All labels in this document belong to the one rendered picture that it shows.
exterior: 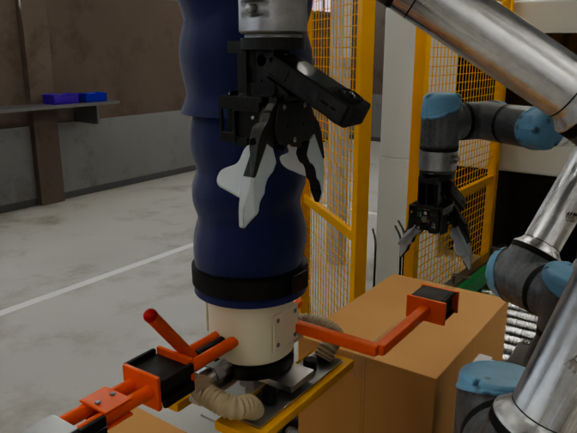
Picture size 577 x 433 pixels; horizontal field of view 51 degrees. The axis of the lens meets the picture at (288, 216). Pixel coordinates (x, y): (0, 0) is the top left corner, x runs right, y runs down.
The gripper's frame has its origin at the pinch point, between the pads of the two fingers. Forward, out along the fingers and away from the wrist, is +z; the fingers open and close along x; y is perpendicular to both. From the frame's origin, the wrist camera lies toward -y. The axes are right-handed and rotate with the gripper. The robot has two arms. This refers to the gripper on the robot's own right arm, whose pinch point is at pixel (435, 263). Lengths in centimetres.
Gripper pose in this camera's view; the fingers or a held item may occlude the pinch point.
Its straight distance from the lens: 133.1
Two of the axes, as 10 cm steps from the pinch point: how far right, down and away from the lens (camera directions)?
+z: 0.0, 9.6, 2.6
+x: 8.2, 1.5, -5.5
